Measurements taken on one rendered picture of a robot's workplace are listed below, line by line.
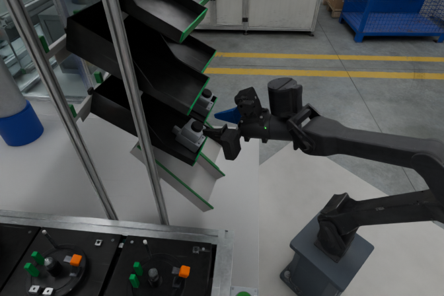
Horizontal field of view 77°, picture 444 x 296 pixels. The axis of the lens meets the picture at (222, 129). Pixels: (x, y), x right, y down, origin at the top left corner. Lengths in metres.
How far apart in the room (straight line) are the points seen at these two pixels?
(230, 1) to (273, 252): 3.84
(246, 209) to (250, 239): 0.11
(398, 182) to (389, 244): 1.51
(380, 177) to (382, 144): 2.03
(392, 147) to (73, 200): 1.01
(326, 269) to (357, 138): 0.34
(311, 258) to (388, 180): 1.86
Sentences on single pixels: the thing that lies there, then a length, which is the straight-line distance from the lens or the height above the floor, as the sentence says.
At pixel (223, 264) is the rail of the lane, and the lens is 0.83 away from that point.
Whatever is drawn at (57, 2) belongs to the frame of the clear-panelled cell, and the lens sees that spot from 1.41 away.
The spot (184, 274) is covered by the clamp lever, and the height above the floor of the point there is 1.07.
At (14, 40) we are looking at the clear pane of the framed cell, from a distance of 1.63.
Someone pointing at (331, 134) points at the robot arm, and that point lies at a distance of 0.54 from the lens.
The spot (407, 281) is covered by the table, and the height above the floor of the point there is 0.86.
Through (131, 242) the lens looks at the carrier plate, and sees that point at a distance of 0.87.
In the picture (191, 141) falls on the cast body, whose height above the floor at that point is 1.23.
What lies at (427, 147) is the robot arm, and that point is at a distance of 0.51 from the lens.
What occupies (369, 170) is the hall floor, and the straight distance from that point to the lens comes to 2.55.
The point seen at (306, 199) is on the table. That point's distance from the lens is 1.09.
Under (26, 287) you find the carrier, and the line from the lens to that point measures 0.90.
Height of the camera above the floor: 1.72
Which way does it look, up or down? 41 degrees down
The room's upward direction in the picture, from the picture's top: straight up
